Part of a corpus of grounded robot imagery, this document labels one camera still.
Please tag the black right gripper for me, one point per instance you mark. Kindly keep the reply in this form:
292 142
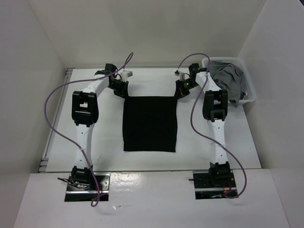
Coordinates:
180 92

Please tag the grey skirt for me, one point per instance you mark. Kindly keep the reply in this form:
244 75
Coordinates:
229 77

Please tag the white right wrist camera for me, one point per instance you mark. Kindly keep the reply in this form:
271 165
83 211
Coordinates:
182 76

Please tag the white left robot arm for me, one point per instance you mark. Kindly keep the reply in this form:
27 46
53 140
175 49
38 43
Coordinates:
85 114

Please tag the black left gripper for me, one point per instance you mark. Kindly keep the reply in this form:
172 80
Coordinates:
123 91

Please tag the white perforated plastic basket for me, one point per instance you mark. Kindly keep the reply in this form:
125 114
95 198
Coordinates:
250 91

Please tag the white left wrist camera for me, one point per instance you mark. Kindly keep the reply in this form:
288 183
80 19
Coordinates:
124 75

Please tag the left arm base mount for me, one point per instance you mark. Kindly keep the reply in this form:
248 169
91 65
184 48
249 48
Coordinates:
81 192

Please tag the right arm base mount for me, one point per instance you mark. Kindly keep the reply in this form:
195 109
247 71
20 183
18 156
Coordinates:
206 190

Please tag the black skirt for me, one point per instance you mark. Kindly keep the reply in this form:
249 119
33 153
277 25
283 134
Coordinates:
150 124

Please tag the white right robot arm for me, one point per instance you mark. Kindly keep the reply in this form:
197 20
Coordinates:
214 111

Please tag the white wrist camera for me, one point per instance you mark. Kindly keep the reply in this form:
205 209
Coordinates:
182 76
124 75

